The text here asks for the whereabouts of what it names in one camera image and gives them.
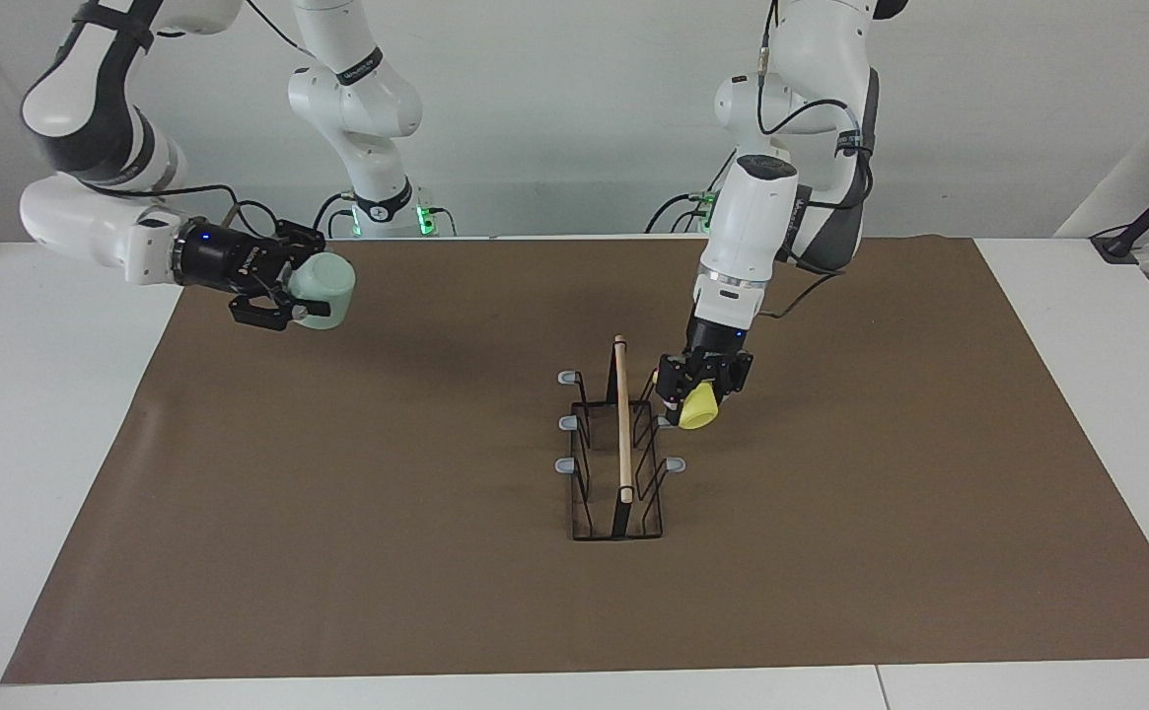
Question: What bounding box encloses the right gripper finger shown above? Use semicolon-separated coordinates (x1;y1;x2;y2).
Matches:
229;291;309;331
273;219;326;259

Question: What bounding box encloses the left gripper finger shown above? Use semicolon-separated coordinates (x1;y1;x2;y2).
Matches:
655;355;688;407
717;353;754;400

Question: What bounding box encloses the yellow plastic cup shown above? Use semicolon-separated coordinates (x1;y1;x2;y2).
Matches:
678;383;723;431

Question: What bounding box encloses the pale green plastic cup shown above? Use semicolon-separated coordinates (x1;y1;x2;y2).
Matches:
288;252;356;330

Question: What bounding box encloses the brown table mat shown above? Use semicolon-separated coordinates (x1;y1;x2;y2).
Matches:
0;237;1149;684

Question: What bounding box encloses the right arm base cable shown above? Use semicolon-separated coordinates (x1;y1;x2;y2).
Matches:
310;192;358;240

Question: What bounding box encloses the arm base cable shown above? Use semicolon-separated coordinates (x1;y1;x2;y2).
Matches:
310;192;358;240
645;148;738;235

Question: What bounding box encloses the black wire cup rack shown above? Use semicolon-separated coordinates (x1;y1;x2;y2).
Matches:
556;336;688;542

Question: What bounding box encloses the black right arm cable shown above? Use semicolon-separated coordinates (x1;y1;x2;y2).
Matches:
81;179;281;240

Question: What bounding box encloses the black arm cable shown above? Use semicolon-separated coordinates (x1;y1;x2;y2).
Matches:
81;179;281;240
756;0;876;321

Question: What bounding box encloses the left arm base cable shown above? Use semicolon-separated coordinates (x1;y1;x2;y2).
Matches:
645;148;738;235

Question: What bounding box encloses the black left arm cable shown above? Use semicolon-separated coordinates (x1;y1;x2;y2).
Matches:
756;0;876;321

